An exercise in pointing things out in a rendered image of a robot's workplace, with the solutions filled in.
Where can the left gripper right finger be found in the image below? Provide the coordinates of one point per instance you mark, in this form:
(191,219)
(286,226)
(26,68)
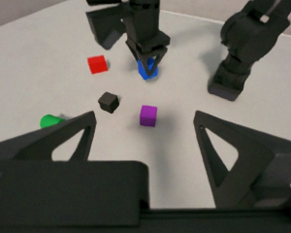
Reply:
(263,158)

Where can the purple cube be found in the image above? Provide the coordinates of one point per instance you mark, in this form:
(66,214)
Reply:
(148,116)

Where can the blue cube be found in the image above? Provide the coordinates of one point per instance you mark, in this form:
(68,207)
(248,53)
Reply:
(142,71)

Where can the red rectangular block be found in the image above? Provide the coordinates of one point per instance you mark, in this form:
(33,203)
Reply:
(97,65)

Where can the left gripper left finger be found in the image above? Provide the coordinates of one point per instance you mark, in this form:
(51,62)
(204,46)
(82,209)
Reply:
(40,144)

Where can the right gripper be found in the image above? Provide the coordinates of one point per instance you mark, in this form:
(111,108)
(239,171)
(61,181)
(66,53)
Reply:
(150,47)

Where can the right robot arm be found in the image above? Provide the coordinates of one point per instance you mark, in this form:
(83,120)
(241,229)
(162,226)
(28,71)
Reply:
(245,37)

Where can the green cylinder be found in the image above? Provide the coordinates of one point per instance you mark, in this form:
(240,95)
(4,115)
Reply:
(50,120)

